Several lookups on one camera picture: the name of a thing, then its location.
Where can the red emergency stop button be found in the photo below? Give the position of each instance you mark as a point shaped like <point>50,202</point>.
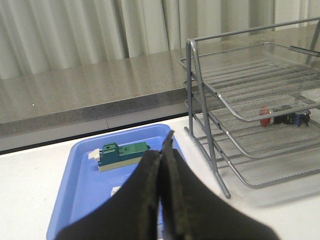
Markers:
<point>296,119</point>

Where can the green and beige switch module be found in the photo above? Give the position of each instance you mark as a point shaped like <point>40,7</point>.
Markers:
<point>113,156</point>

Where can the silver mesh tray rack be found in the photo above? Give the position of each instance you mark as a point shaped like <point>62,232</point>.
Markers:
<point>225,93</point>

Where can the grey stone counter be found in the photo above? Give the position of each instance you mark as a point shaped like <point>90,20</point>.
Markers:
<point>73,102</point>

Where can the white terminal block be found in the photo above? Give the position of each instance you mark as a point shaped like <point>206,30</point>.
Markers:
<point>114,190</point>

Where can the blue plastic tray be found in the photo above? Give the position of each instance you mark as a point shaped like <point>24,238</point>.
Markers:
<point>83,188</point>

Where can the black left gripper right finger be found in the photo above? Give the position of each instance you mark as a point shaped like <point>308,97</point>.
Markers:
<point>191,211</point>

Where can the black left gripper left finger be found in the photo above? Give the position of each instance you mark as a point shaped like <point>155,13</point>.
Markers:
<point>130,214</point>

